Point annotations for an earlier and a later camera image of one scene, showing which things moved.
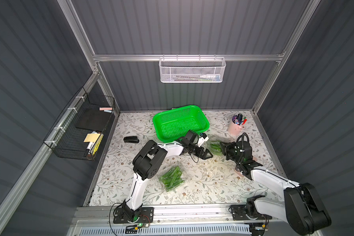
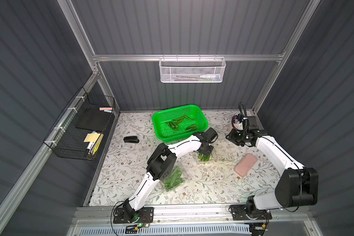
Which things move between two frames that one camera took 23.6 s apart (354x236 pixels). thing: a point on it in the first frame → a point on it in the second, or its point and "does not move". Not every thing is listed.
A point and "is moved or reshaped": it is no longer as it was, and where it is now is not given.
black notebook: [93, 119] does not move
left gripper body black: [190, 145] → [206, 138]
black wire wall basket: [78, 132] does not move
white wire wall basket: [191, 70] does not move
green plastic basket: [172, 125] does not move
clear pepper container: [172, 177] does not move
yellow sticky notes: [91, 137] does not move
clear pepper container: [215, 147] is moved or reshaped
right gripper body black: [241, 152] → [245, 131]
